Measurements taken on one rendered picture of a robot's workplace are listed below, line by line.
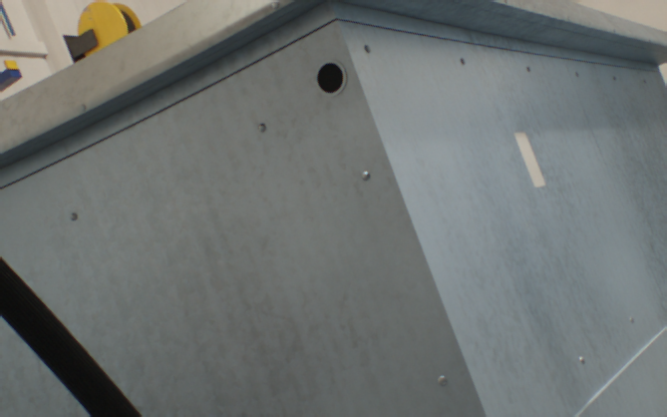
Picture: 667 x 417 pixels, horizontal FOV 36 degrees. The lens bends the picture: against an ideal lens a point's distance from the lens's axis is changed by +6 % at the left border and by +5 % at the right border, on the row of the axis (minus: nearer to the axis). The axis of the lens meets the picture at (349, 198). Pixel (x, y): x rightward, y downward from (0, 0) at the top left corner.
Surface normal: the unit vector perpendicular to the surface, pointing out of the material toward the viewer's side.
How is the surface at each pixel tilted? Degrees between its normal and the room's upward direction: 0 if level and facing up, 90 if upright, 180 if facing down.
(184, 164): 90
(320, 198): 90
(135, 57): 68
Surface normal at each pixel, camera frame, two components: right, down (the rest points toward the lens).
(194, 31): -0.55, -0.29
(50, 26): -0.50, 0.10
